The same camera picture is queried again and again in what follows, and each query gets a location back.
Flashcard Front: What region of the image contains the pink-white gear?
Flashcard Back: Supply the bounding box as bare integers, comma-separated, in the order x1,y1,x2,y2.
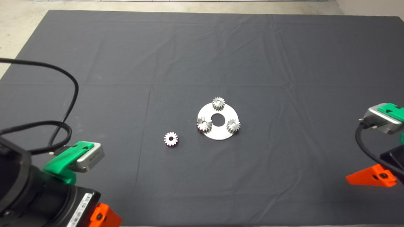
164,131,179,147

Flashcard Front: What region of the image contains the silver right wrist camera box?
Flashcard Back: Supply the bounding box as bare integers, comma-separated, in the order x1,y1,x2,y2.
359,104,404,135

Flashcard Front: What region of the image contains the small steel gear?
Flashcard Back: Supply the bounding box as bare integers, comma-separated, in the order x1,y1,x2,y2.
226,119,241,134
212,96,225,111

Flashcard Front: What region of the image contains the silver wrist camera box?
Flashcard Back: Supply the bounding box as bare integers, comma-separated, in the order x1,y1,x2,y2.
74,143,105,173
359,104,404,135

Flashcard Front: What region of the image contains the braided black left arm cable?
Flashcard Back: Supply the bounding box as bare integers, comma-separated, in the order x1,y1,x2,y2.
0,121,72,155

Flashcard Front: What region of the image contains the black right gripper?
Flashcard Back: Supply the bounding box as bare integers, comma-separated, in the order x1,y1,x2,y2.
346,147,404,187

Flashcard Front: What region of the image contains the green right camera mount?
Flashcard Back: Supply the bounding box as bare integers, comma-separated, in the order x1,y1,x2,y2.
378,103,404,123

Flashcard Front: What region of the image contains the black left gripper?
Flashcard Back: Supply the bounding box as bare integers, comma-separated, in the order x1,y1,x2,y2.
63,186,122,227

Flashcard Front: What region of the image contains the dark grey table cloth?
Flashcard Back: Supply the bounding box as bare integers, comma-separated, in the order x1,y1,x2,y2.
0,9,404,226

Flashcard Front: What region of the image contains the larger steel gear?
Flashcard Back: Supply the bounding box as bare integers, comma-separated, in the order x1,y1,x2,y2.
196,116,213,133

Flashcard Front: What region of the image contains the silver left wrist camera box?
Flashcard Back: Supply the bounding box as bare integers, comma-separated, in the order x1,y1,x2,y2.
74,143,105,173

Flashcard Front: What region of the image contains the black right camera cable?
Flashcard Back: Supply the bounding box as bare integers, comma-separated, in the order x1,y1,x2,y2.
355,122,404,178

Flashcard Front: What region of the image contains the thin black left camera cable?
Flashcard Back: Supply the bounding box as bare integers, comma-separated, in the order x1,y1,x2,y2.
0,58,79,148

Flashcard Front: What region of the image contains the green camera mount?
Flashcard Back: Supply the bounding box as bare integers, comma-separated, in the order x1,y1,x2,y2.
43,141,94,186
378,103,404,123

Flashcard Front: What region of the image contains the green left camera mount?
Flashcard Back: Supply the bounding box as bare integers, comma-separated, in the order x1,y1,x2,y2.
43,141,94,186

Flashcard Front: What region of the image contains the round metal plate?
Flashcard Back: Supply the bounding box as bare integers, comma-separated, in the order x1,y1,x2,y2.
197,102,240,141

